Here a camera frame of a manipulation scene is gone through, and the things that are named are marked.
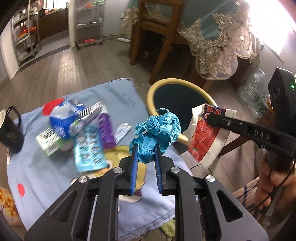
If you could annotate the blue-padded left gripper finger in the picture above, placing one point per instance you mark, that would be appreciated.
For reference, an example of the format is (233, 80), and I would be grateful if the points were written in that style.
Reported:
(127, 183)

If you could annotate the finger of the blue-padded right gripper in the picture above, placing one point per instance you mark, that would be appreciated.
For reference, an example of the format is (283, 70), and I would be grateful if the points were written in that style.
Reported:
(163, 164)

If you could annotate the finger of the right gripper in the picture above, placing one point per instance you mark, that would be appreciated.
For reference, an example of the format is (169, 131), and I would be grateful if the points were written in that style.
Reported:
(242, 129)

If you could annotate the teal blister pill pack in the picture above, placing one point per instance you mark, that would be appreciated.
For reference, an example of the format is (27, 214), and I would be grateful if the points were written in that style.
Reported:
(88, 152)

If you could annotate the teal paper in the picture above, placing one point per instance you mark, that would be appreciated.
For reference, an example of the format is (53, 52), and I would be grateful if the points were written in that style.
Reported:
(162, 130)

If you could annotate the red floral paper bag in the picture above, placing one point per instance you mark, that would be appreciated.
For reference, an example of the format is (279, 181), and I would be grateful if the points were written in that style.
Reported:
(205, 141)

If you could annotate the yellow-rimmed teal trash bin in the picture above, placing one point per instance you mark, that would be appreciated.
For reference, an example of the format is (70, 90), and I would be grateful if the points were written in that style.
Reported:
(179, 97)

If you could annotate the person's right hand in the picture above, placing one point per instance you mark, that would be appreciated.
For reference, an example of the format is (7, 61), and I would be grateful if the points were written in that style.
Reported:
(268, 181)

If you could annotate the bag of plastic bottles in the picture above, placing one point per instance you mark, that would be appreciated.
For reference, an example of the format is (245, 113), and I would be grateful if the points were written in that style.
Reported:
(252, 92)

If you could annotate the purple spray bottle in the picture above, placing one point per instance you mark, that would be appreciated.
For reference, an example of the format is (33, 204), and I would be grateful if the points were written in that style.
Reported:
(106, 133)

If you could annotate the small white sachet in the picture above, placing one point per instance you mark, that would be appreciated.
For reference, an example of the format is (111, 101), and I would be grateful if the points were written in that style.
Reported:
(121, 132)

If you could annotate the green white medicine box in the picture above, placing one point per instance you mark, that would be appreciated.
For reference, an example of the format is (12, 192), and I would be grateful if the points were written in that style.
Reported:
(50, 142)

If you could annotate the light blue cartoon cloth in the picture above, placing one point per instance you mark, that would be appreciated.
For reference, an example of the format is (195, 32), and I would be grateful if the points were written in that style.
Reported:
(37, 180)

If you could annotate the blue white snack bag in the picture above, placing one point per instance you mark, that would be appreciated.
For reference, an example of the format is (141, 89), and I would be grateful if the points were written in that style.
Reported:
(68, 119)

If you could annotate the yellow flower cushion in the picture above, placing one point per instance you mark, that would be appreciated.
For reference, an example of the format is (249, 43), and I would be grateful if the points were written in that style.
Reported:
(8, 207)

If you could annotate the black mug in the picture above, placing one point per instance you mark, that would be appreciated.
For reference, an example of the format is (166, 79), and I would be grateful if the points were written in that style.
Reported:
(11, 134)

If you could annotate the white power strip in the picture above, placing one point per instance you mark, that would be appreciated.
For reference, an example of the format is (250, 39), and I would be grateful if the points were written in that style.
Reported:
(125, 40)

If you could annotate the wooden chair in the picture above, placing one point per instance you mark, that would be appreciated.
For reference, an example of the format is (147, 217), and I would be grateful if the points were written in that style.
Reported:
(169, 32)

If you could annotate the metal shelf rack centre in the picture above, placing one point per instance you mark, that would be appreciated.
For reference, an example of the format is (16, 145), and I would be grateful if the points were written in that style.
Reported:
(89, 23)

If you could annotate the metal shelf rack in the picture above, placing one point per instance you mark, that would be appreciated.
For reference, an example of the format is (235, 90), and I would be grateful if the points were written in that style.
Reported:
(25, 31)
(89, 23)

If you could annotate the metal shelf rack left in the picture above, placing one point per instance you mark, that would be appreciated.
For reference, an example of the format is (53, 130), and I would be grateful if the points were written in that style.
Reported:
(25, 31)

